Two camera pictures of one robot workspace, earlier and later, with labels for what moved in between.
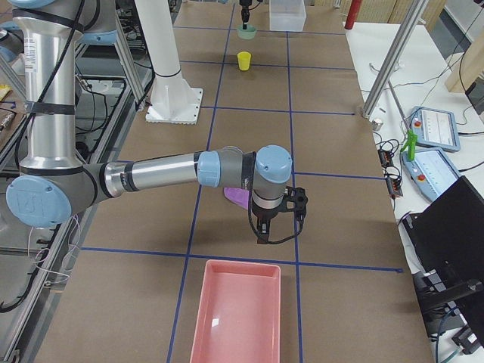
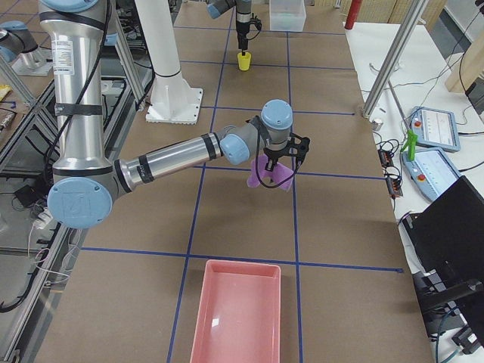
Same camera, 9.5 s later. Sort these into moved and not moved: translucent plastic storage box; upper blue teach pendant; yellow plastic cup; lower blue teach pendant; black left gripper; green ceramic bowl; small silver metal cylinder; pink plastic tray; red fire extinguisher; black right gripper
Moved: black left gripper; black right gripper; green ceramic bowl
Not moved: upper blue teach pendant; red fire extinguisher; small silver metal cylinder; lower blue teach pendant; yellow plastic cup; pink plastic tray; translucent plastic storage box
